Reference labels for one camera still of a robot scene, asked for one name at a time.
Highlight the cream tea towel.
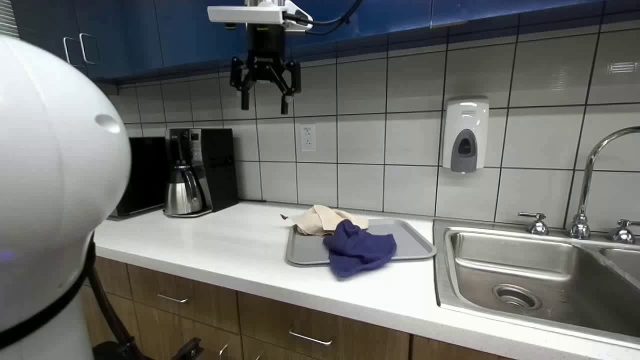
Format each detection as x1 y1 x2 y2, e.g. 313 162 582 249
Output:
278 202 371 236

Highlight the gray plastic tray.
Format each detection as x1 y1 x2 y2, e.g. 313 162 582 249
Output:
285 217 438 268

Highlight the black robot stand frame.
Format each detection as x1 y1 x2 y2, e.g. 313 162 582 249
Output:
93 336 206 360

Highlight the wooden base cabinet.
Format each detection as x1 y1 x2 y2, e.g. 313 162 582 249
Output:
78 255 508 360

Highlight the chrome faucet handle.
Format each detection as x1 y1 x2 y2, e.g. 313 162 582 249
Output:
611 217 640 245
518 209 550 236

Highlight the black microwave oven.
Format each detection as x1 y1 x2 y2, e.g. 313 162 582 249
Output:
108 136 173 220

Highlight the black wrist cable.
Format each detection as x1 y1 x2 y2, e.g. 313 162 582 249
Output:
293 0 366 30

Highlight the chrome gooseneck faucet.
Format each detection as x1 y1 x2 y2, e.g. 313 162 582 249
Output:
566 124 640 239

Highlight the black coffee maker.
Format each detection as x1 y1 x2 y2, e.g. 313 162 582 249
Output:
166 126 240 215

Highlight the white wall soap dispenser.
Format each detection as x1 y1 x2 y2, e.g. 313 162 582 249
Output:
442 96 491 175

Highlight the stainless steel coffee carafe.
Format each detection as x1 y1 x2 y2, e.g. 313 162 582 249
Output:
164 162 206 217

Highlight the stainless steel sink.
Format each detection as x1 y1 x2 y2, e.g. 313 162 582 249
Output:
432 220 640 347

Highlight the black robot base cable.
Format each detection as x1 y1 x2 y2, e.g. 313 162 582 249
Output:
0 237 146 360

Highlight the blue tea towel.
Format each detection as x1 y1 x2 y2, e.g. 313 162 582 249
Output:
323 217 398 280

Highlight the blue wall cabinet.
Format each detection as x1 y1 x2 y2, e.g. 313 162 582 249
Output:
9 0 640 86

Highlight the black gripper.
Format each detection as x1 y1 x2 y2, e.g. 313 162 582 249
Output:
230 24 305 116

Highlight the silver drawer handle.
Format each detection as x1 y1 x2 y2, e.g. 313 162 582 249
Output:
289 327 334 347
156 290 191 305

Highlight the white wall power outlet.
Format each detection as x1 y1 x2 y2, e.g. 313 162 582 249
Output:
297 120 321 156

